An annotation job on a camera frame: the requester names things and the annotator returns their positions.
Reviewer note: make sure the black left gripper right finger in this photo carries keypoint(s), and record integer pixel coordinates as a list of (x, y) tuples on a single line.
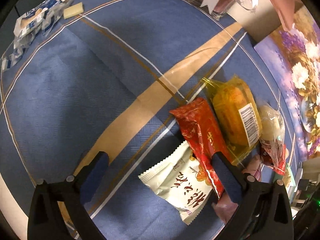
[(263, 213)]

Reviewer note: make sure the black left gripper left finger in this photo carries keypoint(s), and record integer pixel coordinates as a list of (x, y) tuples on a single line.
[(45, 218)]

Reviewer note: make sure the pink purple snack packet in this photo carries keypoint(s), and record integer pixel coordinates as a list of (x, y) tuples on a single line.
[(232, 179)]

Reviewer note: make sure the green white snack packet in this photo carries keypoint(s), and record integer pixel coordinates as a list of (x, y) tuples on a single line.
[(288, 178)]

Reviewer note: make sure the clear packet with white bun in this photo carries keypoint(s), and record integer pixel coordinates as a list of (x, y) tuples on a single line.
[(273, 128)]

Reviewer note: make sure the yellow packet with orange cake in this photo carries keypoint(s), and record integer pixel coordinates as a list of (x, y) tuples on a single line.
[(237, 114)]

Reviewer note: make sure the white snack packet red text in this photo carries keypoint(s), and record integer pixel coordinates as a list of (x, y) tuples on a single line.
[(180, 181)]

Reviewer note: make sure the long red snack packet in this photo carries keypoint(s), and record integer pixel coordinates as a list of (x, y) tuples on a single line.
[(201, 130)]

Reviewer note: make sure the blue plaid tablecloth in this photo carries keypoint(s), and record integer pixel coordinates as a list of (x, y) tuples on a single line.
[(107, 81)]

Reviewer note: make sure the floral oil painting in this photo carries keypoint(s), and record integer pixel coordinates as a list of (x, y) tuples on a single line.
[(292, 57)]

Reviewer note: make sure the blue white tissue pack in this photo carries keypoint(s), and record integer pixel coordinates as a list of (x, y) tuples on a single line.
[(40, 19)]

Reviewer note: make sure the pale yellow wrapped candy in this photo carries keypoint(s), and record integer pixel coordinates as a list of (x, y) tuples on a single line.
[(73, 10)]

